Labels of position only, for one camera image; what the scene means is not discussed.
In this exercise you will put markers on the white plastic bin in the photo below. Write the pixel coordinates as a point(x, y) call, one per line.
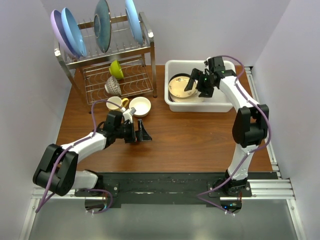
point(218, 103)

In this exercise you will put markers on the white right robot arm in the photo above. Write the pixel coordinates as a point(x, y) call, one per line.
point(251, 125)

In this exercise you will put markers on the steel dish rack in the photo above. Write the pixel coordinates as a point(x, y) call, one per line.
point(89, 74)

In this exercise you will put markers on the black glossy plate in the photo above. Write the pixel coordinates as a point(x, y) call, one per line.
point(180, 75)

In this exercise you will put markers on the lilac plate in rack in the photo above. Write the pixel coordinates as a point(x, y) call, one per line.
point(58, 29)

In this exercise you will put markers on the light blue plate in rack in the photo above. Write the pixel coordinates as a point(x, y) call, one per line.
point(133, 20)

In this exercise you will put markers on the green bowl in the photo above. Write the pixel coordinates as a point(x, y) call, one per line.
point(116, 70)

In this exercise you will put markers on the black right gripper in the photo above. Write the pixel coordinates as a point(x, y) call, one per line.
point(205, 92)

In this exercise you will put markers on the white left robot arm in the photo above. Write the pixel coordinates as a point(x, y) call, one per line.
point(57, 170)

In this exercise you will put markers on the light blue bottom plate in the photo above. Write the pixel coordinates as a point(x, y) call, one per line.
point(194, 98)

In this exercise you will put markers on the yellow mug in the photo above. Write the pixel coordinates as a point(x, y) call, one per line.
point(116, 103)

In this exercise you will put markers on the dark teal plate in rack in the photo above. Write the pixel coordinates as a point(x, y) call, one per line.
point(102, 25)

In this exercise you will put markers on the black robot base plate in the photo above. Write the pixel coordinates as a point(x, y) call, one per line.
point(171, 188)

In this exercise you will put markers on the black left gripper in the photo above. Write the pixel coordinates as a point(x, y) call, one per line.
point(142, 134)

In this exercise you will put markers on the white bowl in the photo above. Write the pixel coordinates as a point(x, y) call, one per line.
point(141, 105)

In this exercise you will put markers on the patterned ceramic bowl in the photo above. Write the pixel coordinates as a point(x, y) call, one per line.
point(112, 87)

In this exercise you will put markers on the light blue plate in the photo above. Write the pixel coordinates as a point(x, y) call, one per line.
point(133, 20)
point(194, 98)

